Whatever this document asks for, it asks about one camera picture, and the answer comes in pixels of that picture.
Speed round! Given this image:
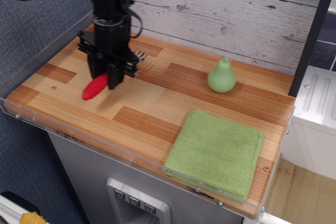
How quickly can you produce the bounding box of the grey toy fridge cabinet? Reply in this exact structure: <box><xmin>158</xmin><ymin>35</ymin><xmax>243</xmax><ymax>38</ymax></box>
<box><xmin>49</xmin><ymin>133</ymin><xmax>243</xmax><ymax>223</ymax></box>

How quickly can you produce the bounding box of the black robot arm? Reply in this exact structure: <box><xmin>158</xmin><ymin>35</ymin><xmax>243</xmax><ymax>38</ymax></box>
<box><xmin>78</xmin><ymin>0</ymin><xmax>140</xmax><ymax>90</ymax></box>

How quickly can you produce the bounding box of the dark right frame post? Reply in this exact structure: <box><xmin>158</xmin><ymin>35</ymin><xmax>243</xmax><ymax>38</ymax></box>
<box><xmin>288</xmin><ymin>0</ymin><xmax>332</xmax><ymax>98</ymax></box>

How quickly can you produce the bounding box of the yellow object at corner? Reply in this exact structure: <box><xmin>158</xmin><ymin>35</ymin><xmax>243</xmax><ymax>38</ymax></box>
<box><xmin>19</xmin><ymin>212</ymin><xmax>47</xmax><ymax>224</ymax></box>

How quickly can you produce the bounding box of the silver dispenser panel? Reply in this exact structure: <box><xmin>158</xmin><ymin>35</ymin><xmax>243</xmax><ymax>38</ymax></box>
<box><xmin>106</xmin><ymin>177</ymin><xmax>171</xmax><ymax>223</ymax></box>

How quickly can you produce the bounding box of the red handled metal fork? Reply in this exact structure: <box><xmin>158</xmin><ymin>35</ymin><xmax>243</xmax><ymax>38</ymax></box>
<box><xmin>82</xmin><ymin>49</ymin><xmax>148</xmax><ymax>101</ymax></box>

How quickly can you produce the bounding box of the green toy pear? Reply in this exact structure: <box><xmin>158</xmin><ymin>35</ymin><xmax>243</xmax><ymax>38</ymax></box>
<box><xmin>207</xmin><ymin>58</ymin><xmax>236</xmax><ymax>93</ymax></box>

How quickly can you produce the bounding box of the white and black left object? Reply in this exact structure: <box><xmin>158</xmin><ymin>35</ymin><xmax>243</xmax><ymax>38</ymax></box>
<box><xmin>1</xmin><ymin>192</ymin><xmax>41</xmax><ymax>223</ymax></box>

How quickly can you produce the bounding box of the clear acrylic table guard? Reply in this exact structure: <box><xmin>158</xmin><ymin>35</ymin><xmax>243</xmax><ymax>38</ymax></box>
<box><xmin>1</xmin><ymin>16</ymin><xmax>294</xmax><ymax>219</ymax></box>

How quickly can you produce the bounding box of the green folded cloth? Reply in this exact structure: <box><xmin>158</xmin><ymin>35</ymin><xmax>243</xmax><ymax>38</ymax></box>
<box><xmin>162</xmin><ymin>110</ymin><xmax>264</xmax><ymax>201</ymax></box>

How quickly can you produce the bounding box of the white toy sink unit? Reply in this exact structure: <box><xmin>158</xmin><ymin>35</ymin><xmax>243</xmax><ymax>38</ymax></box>
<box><xmin>280</xmin><ymin>66</ymin><xmax>335</xmax><ymax>179</ymax></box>

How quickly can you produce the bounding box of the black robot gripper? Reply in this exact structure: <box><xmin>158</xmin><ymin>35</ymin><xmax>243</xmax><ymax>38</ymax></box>
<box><xmin>78</xmin><ymin>18</ymin><xmax>137</xmax><ymax>90</ymax></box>

